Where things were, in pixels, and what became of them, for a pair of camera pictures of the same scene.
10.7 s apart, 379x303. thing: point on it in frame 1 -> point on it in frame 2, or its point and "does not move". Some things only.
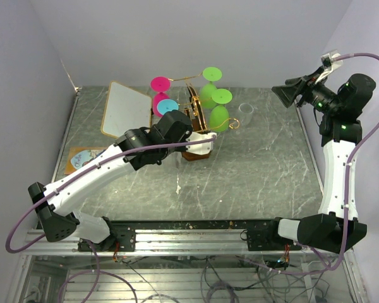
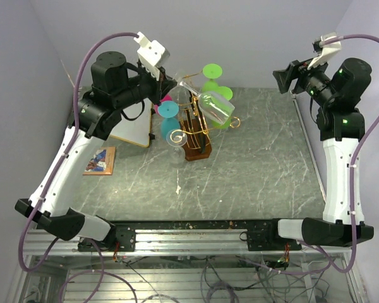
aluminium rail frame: x=186 y=266 does not move
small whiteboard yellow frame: x=125 y=109 does not move
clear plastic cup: x=246 y=111 -> x=214 y=105
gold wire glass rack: x=196 y=118 does not move
